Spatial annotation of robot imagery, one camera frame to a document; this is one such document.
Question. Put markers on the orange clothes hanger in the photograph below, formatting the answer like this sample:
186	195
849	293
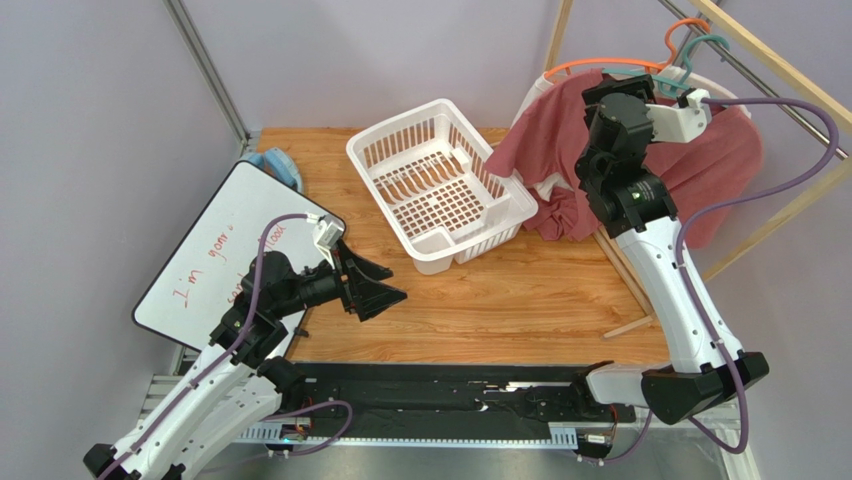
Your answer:
646	67

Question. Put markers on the white plastic dish rack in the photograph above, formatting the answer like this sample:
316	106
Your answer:
426	169

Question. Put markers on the teal clothes hanger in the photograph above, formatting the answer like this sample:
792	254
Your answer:
671	80

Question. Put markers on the white printed t shirt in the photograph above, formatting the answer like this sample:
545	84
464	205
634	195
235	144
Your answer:
549	134

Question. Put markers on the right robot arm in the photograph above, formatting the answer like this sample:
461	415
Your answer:
707	364

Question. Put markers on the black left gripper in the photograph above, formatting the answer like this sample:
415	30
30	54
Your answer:
368	298

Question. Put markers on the blue tape dispenser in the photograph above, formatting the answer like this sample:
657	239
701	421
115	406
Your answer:
278	164

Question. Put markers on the wooden clothes rack frame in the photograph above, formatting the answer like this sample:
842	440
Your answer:
712	13

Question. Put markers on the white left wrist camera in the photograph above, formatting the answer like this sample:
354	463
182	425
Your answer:
327	231

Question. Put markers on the white dry erase board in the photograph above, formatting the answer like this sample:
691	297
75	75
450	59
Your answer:
200	281

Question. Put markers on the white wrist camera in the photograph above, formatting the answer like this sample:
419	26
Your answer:
683	122
327	231

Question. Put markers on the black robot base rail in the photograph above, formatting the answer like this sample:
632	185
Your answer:
438	405

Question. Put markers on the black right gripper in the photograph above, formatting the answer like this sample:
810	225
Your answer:
604	89

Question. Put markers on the metal corner frame post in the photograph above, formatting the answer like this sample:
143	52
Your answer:
191	35

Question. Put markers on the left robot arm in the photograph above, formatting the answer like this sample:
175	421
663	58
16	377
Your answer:
242	376

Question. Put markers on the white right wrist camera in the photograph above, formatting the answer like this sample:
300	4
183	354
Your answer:
683	122

